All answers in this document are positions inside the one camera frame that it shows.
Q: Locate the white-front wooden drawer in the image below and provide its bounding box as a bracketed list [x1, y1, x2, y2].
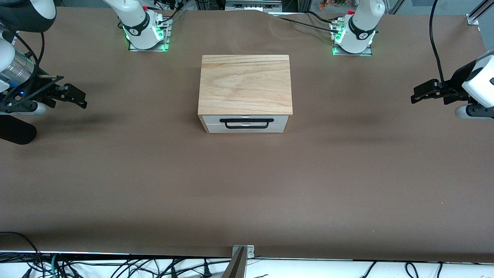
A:
[204, 124, 288, 133]
[203, 115, 289, 125]

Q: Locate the black divider bar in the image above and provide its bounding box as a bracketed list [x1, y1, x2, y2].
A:
[220, 118, 275, 129]

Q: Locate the wooden drawer cabinet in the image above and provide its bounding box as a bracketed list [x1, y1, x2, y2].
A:
[198, 55, 293, 134]

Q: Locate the black rounded object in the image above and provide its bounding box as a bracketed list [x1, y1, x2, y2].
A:
[0, 115, 37, 146]

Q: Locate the brown table cover sheet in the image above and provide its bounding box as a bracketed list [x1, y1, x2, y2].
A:
[0, 6, 494, 264]

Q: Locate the grey metal equipment box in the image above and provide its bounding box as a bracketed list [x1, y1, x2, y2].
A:
[225, 0, 282, 11]

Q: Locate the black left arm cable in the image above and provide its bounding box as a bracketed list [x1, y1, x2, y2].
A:
[429, 0, 450, 93]

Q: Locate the aluminium frame profile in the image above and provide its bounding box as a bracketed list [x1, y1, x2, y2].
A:
[466, 0, 494, 26]

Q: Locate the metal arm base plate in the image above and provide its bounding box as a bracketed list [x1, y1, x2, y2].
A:
[332, 19, 373, 57]
[129, 15, 171, 52]

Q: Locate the grey metal bracket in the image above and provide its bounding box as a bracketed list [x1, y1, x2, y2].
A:
[221, 244, 255, 278]

